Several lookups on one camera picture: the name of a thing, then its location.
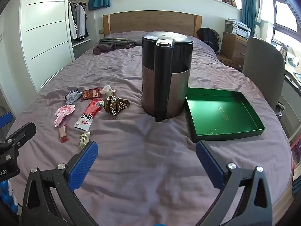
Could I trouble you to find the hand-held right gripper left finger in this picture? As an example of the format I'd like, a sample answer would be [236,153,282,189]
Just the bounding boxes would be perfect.
[22,141,99,226]

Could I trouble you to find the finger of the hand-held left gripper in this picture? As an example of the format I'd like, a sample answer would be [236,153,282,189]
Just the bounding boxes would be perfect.
[0,112,13,129]
[0,122,37,163]

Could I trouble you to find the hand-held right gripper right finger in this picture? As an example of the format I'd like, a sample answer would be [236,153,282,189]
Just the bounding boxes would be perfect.
[196,140,273,226]

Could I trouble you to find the small beige candy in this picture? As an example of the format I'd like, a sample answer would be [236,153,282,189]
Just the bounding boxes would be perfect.
[79,132,91,149]

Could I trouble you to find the small red snack bar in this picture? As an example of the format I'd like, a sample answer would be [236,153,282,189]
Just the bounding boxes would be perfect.
[59,124,69,143]

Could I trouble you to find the pink cartoon snack packet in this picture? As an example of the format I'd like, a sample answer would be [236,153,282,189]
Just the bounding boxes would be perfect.
[54,105,76,128]

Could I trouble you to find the green cardboard tray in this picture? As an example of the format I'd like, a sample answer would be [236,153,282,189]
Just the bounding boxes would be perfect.
[185,87,266,144]

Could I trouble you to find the long red white snack packet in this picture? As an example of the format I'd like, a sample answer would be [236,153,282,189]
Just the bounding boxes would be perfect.
[74,99,104,131]

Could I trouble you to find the blue grey snack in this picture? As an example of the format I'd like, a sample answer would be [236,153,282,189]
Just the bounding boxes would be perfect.
[65,89,82,105]

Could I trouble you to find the brown triangular snack packet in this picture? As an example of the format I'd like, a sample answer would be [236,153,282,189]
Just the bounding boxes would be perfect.
[103,95,130,116]

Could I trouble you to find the red brown snack packet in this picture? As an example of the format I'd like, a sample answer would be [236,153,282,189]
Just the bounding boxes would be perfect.
[81,87,103,102]

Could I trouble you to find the white candy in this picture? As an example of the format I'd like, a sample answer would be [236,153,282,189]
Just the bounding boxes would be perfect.
[101,85,116,97]

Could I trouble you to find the bed with purple sheet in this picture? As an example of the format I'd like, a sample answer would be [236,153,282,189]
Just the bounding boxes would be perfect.
[0,32,294,226]

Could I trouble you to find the white wardrobe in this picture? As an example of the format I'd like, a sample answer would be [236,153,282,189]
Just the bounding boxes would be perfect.
[19,0,97,93]

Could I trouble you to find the black and copper electric kettle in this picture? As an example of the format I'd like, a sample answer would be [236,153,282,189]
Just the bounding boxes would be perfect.
[141,31,195,122]

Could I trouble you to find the grey office chair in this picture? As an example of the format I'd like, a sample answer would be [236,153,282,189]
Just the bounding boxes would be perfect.
[242,37,286,123]

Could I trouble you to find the folded grey-green clothes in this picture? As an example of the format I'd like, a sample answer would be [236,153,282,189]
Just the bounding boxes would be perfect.
[93,43,143,55]

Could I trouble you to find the grey desk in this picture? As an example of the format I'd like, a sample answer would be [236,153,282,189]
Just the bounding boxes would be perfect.
[282,68,301,99]

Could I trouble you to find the wooden drawer cabinet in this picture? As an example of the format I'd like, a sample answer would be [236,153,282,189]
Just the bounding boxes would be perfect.
[217,32,248,70]

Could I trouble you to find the grey hanging jacket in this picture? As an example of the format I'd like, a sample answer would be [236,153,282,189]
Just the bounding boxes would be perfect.
[76,3,89,40]

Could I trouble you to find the black backpack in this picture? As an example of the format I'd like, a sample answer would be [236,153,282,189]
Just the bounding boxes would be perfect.
[196,27,223,54]

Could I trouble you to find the folded green cloth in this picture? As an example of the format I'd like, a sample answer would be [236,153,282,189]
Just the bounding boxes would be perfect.
[98,38,135,49]

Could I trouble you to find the white printer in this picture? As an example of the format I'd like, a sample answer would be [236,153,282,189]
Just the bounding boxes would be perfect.
[224,19,252,39]

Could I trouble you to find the wooden headboard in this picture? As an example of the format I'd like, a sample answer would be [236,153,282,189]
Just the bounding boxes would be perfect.
[103,11,203,38]

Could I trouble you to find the window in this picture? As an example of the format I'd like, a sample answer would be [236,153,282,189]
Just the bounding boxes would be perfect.
[259,0,301,38]

